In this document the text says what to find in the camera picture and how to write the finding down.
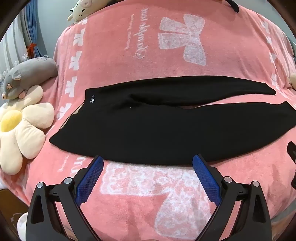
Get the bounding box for pink printed blanket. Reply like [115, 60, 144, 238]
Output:
[0, 3, 296, 241]

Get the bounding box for grey plush animal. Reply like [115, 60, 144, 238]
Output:
[0, 55, 58, 100]

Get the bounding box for blue curtain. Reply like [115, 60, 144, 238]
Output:
[23, 0, 47, 58]

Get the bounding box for cream plush toy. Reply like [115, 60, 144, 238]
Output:
[68, 0, 109, 25]

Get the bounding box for cream flower plush pillow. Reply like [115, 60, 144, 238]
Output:
[0, 85, 55, 175]

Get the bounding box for black strap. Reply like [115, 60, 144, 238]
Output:
[223, 0, 240, 12]

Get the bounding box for grey mattress edge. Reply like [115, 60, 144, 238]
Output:
[269, 204, 295, 234]

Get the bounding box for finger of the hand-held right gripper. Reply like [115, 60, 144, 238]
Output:
[286, 141, 296, 166]

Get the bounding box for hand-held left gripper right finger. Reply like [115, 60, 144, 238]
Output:
[192, 153, 271, 241]

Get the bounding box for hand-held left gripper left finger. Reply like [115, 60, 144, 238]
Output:
[26, 155, 104, 241]

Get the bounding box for white object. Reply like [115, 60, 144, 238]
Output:
[17, 212, 29, 241]

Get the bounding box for black pants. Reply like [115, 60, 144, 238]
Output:
[49, 75, 294, 166]

